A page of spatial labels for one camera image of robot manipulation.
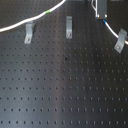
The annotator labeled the grey cable clip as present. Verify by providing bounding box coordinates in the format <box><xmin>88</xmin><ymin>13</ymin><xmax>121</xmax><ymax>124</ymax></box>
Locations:
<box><xmin>114</xmin><ymin>29</ymin><xmax>127</xmax><ymax>53</ymax></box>
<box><xmin>24</xmin><ymin>22</ymin><xmax>34</xmax><ymax>44</ymax></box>
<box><xmin>66</xmin><ymin>16</ymin><xmax>72</xmax><ymax>39</ymax></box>

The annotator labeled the black connector box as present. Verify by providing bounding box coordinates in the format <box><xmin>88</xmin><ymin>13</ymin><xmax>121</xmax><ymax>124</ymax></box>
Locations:
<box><xmin>96</xmin><ymin>0</ymin><xmax>107</xmax><ymax>19</ymax></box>

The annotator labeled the right grey cable clip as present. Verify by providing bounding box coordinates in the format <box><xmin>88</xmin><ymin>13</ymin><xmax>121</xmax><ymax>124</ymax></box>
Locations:
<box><xmin>114</xmin><ymin>29</ymin><xmax>127</xmax><ymax>53</ymax></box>

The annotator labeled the white cable with blue tip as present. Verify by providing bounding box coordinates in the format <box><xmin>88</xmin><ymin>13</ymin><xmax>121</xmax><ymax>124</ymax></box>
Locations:
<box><xmin>102</xmin><ymin>19</ymin><xmax>128</xmax><ymax>45</ymax></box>

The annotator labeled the white cable with green band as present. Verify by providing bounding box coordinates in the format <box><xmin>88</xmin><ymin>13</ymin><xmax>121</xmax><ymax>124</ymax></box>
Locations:
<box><xmin>0</xmin><ymin>0</ymin><xmax>67</xmax><ymax>33</ymax></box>

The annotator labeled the middle grey cable clip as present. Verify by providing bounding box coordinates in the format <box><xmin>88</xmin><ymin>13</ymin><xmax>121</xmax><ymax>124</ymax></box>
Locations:
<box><xmin>66</xmin><ymin>16</ymin><xmax>72</xmax><ymax>39</ymax></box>

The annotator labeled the left grey cable clip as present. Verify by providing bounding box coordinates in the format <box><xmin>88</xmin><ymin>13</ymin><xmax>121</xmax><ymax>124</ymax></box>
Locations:
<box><xmin>24</xmin><ymin>22</ymin><xmax>34</xmax><ymax>44</ymax></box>

